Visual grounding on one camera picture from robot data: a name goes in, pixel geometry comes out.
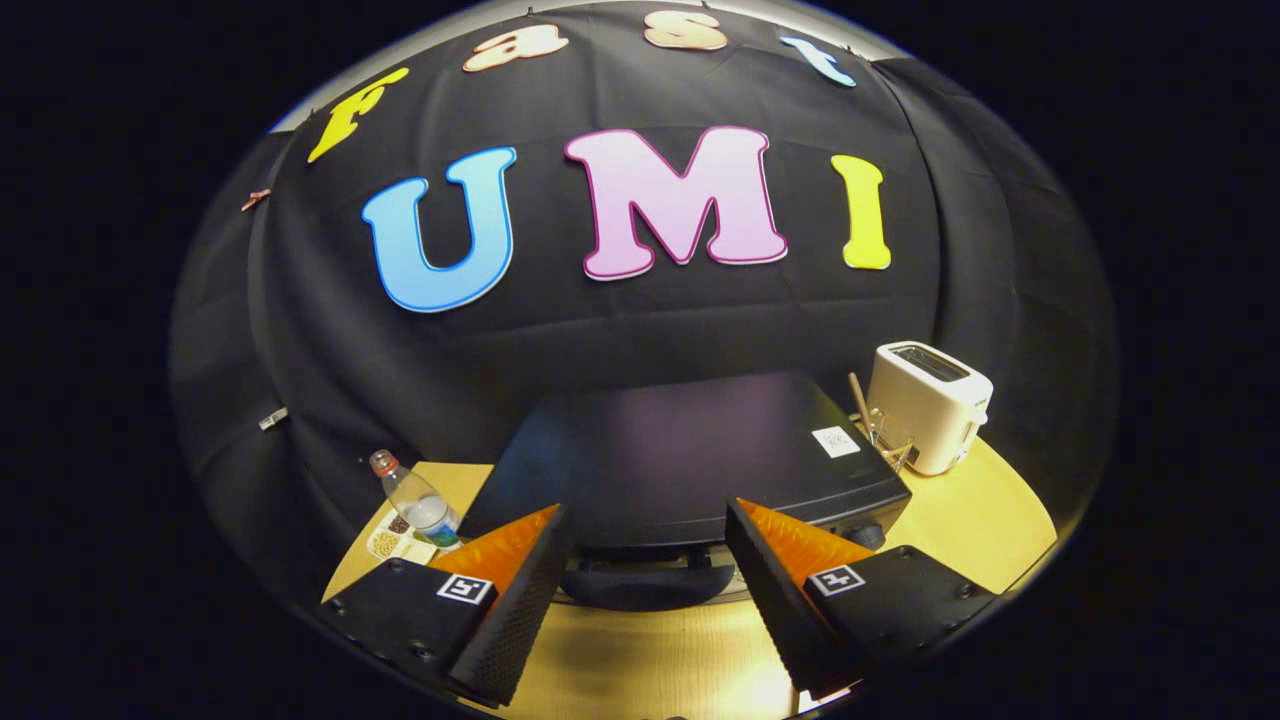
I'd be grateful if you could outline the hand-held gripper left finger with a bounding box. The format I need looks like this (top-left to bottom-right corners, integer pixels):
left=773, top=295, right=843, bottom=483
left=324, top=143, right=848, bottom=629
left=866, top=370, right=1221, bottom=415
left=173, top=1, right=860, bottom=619
left=318, top=503, right=575, bottom=707

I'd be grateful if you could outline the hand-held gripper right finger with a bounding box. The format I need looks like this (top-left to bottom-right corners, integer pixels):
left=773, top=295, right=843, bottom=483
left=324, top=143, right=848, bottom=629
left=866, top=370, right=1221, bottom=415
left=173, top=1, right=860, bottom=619
left=724, top=497, right=1001, bottom=701

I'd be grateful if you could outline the black toaster oven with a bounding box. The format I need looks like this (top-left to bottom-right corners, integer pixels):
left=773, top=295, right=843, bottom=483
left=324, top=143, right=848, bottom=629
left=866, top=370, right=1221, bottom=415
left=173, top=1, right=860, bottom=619
left=458, top=372, right=913, bottom=613

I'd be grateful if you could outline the white bread toaster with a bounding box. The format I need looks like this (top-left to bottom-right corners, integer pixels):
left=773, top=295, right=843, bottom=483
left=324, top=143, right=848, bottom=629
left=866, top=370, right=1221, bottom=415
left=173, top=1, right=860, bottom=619
left=866, top=341, right=995, bottom=477

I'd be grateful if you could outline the divided snack tray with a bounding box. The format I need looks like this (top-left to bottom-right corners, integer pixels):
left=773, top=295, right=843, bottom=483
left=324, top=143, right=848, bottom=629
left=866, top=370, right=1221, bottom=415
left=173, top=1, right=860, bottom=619
left=366, top=508, right=439, bottom=566

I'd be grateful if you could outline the clear plastic water bottle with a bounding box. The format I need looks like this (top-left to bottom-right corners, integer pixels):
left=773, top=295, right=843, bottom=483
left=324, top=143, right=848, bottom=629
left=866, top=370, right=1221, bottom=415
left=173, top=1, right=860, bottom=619
left=369, top=449, right=463, bottom=553

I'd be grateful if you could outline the wooden stick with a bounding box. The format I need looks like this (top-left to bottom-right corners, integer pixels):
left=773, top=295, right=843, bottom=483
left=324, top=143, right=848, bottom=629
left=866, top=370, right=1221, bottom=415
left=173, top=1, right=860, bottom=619
left=848, top=372, right=877, bottom=441

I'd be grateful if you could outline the black backdrop cloth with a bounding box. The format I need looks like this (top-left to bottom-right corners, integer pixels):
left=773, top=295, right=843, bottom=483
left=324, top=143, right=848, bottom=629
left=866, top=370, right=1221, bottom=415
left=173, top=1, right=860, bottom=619
left=168, top=0, right=1119, bottom=601

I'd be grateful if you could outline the small wire basket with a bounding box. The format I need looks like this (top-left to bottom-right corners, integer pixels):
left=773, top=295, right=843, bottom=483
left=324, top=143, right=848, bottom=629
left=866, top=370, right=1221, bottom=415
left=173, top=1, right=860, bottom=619
left=865, top=408, right=917, bottom=471

